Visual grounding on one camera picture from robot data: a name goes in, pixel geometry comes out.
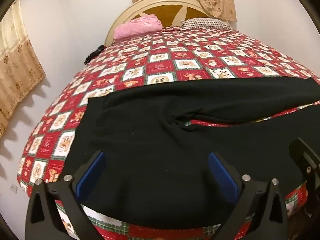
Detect black hairbrush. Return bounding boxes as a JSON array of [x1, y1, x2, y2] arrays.
[[84, 45, 105, 66]]

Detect black pants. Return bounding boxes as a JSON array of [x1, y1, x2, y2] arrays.
[[64, 77, 320, 224]]

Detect cream wooden bed headboard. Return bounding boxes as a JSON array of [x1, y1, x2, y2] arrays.
[[104, 0, 200, 47]]

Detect red printed patchwork blanket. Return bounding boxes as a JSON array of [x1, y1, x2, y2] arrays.
[[17, 26, 320, 240]]

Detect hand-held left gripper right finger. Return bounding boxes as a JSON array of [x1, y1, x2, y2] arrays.
[[207, 152, 296, 240]]

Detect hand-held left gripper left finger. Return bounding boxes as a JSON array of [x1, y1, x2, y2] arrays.
[[25, 151, 107, 240]]

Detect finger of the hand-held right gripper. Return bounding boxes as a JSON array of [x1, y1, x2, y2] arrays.
[[289, 137, 320, 180]]

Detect striped pillow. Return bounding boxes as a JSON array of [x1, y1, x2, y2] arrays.
[[181, 17, 232, 29]]

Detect pink pillow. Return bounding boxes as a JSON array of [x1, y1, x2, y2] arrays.
[[114, 14, 163, 40]]

